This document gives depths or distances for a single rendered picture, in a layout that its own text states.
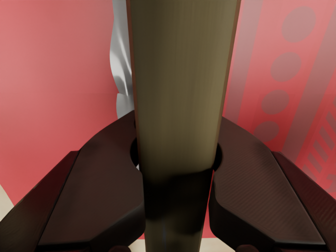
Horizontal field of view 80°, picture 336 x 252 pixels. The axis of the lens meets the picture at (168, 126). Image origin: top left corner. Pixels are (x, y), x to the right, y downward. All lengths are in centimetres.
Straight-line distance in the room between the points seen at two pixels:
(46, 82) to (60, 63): 2
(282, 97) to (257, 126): 3
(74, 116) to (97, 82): 4
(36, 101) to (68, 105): 3
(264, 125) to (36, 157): 22
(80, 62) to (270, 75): 15
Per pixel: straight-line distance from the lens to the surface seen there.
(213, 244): 33
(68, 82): 18
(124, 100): 17
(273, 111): 20
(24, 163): 25
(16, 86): 20
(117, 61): 16
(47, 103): 20
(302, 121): 22
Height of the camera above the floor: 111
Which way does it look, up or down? 60 degrees down
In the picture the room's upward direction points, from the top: 178 degrees clockwise
